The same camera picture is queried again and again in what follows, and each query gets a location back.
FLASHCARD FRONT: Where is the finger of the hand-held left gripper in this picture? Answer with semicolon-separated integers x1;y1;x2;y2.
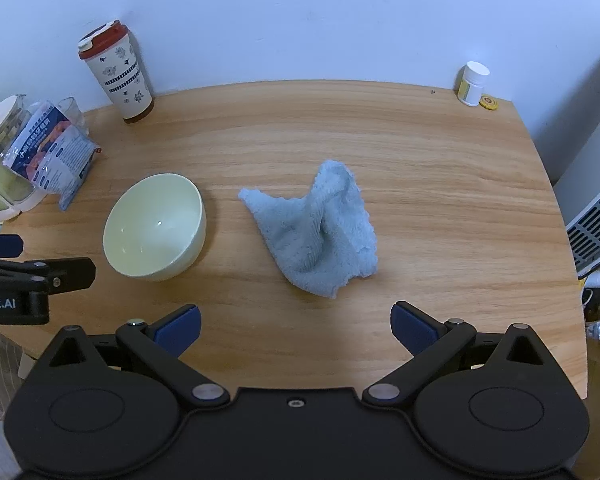
0;256;97;295
0;234;24;261

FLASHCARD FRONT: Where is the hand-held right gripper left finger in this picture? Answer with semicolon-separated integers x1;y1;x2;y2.
40;303;231;408

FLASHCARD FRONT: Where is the clear glass cup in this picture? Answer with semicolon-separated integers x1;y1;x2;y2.
56;97;90;136

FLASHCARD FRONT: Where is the pale yellow bowl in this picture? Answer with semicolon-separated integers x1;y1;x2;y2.
103;173;207;282

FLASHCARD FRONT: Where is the white tumbler with red lid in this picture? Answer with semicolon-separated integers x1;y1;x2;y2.
78;20;155;125

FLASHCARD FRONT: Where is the white appliance with grille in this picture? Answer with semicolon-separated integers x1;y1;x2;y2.
554;169;600;281

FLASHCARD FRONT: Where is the printed plastic packet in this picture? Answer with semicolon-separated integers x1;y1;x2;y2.
2;100;102;211

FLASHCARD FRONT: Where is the light blue cleaning cloth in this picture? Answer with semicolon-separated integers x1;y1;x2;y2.
238;159;379;300

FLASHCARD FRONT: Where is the white pill bottle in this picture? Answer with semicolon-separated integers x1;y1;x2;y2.
456;61;490;107

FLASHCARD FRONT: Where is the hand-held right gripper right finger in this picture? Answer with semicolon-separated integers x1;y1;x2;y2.
362;301;562;408

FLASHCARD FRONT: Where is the white lidded water pitcher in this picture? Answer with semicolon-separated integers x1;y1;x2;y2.
0;93;48;223

